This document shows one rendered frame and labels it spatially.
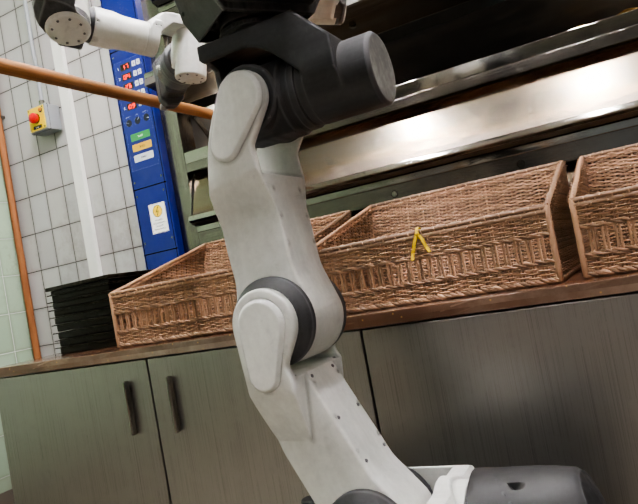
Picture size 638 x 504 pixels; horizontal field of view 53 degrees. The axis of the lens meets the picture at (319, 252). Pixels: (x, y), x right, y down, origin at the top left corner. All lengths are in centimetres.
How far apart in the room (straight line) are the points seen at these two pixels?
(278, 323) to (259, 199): 20
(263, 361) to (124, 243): 154
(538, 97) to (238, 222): 103
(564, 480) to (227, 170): 65
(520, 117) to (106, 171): 150
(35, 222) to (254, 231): 187
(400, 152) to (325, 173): 25
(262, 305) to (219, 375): 62
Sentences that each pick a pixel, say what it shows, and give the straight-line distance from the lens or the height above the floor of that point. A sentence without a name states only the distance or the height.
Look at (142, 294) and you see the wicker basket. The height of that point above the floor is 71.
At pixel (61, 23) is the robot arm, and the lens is 127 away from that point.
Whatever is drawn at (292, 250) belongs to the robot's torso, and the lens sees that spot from 100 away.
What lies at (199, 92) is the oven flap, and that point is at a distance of 227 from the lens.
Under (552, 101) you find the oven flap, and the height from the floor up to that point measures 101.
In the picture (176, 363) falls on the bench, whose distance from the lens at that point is 163.
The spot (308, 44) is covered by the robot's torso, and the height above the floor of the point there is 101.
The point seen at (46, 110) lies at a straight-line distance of 267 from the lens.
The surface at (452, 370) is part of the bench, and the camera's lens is 130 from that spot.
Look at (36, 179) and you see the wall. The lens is 280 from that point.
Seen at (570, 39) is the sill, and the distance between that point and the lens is 183.
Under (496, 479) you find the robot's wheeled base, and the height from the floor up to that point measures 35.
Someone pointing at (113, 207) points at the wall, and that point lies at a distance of 249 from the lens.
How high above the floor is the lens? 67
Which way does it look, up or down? 2 degrees up
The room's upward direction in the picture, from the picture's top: 10 degrees counter-clockwise
